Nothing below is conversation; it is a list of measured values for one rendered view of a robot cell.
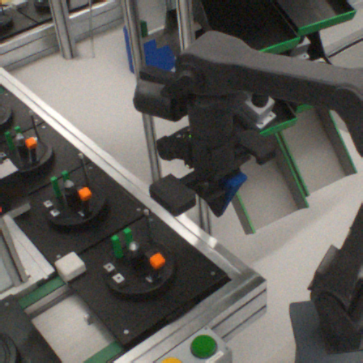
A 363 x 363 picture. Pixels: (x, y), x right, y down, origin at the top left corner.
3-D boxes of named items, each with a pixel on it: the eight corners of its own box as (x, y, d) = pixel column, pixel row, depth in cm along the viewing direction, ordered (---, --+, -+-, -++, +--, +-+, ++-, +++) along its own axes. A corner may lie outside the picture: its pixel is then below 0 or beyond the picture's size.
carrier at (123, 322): (228, 280, 112) (225, 234, 104) (125, 352, 101) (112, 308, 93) (153, 217, 127) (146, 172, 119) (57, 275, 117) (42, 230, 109)
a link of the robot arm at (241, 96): (252, 79, 72) (189, 64, 76) (229, 102, 68) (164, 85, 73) (253, 125, 76) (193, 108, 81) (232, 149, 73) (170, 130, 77)
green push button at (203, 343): (220, 350, 100) (219, 343, 98) (202, 364, 98) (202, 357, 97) (205, 336, 102) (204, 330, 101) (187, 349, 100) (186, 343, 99)
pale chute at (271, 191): (299, 209, 119) (309, 207, 115) (245, 235, 115) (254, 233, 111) (243, 83, 120) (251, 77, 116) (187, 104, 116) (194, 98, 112)
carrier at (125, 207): (152, 216, 127) (144, 172, 119) (57, 274, 117) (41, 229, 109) (94, 167, 143) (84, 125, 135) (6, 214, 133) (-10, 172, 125)
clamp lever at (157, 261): (160, 277, 108) (165, 260, 101) (152, 283, 107) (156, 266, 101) (149, 262, 109) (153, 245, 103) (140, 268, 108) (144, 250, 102)
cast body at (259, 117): (272, 125, 107) (282, 102, 100) (257, 138, 105) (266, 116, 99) (239, 96, 109) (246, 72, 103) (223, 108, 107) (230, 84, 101)
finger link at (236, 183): (249, 177, 82) (220, 158, 86) (229, 189, 80) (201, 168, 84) (249, 213, 86) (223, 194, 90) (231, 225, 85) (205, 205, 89)
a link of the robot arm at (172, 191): (279, 108, 79) (247, 91, 83) (168, 170, 71) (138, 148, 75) (278, 156, 84) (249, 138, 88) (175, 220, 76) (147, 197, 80)
